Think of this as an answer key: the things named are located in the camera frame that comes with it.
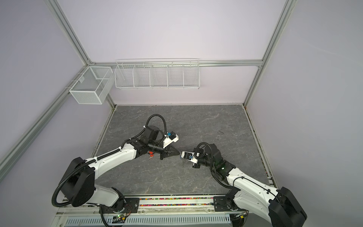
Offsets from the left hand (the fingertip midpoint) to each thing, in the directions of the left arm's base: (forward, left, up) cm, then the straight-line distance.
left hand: (178, 154), depth 77 cm
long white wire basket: (+55, +12, +15) cm, 58 cm away
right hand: (+1, -5, 0) cm, 5 cm away
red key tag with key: (0, +14, +2) cm, 14 cm away
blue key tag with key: (+1, -2, -15) cm, 16 cm away
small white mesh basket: (+52, +60, +9) cm, 80 cm away
